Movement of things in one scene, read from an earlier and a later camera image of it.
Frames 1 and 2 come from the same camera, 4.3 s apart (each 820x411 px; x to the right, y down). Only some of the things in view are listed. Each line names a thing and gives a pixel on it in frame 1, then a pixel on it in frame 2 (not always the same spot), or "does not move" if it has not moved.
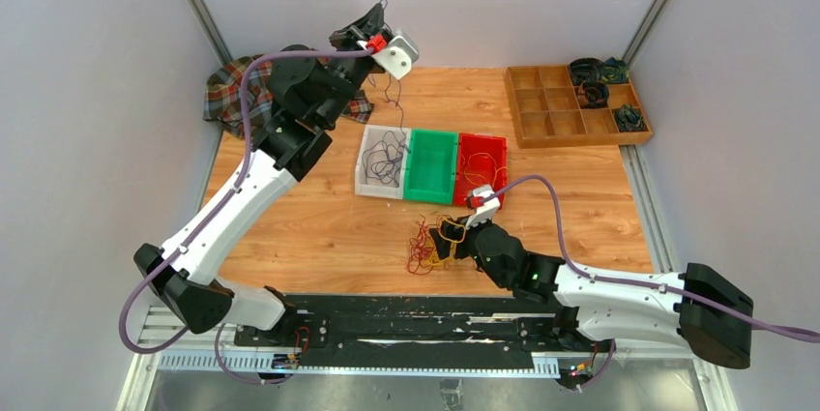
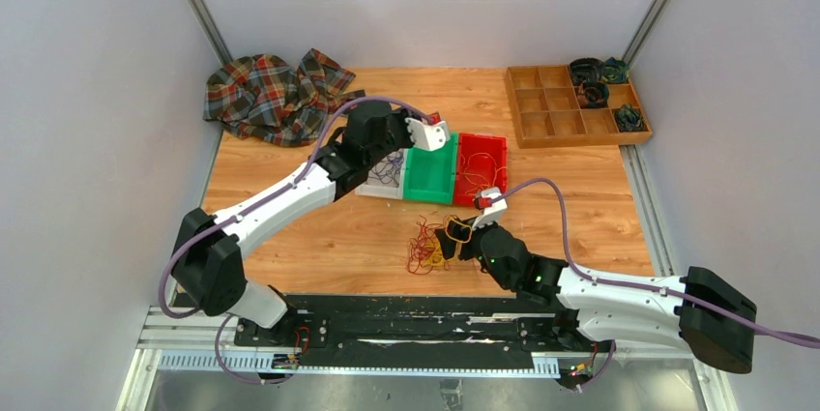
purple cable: [382, 160] does not move
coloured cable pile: [434, 245] does not move
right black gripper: [453, 229] does not move
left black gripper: [349, 38] to [399, 117]
